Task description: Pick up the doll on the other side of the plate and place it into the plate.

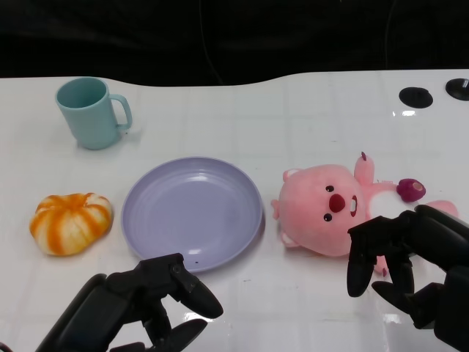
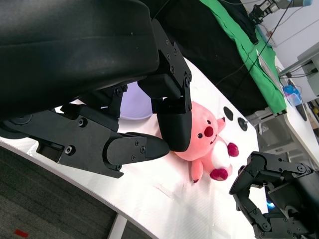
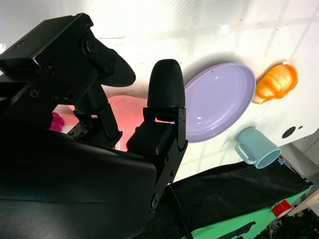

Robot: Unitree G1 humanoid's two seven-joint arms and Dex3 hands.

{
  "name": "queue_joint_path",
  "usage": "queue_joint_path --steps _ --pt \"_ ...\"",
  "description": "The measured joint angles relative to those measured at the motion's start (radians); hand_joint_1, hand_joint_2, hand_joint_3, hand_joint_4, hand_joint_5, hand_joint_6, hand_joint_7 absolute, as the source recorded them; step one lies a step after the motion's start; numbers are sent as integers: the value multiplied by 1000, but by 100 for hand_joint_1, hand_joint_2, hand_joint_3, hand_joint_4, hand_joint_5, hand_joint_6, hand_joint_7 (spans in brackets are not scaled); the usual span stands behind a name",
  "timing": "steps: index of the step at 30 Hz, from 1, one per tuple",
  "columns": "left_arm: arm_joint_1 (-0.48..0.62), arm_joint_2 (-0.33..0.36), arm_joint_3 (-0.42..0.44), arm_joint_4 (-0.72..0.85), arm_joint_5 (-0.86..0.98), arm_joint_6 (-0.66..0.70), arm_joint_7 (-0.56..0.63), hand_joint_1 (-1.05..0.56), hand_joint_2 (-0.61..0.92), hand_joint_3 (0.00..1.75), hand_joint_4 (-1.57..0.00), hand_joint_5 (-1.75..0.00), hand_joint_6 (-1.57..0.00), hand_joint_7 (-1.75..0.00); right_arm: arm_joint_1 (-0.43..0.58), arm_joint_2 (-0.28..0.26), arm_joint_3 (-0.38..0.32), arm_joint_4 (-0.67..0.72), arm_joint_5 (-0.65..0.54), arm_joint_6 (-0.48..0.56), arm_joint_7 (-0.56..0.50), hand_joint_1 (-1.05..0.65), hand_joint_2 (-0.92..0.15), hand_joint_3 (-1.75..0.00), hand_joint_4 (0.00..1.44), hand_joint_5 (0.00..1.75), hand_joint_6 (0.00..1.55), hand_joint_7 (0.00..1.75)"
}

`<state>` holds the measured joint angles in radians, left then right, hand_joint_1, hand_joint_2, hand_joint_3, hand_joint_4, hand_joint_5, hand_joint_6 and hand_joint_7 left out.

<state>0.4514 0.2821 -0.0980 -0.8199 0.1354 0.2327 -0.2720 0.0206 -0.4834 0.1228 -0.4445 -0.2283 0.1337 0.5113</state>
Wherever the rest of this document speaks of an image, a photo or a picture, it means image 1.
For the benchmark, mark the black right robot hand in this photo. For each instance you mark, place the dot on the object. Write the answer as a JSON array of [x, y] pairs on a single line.
[[425, 234]]

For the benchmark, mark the black round table grommet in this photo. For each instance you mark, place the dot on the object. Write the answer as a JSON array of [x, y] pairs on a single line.
[[416, 97], [458, 89]]

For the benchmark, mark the pink plush beaver doll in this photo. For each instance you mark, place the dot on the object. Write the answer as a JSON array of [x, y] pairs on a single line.
[[322, 205]]

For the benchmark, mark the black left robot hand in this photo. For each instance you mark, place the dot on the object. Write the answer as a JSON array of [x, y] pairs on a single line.
[[121, 297]]

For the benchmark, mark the lavender plastic plate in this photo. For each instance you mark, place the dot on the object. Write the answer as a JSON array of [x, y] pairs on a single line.
[[192, 216]]

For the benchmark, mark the orange white pumpkin toy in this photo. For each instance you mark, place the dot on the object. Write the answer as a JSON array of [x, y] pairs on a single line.
[[69, 223]]

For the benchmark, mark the teal plastic mug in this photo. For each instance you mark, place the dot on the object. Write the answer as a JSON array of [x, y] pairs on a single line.
[[89, 113]]

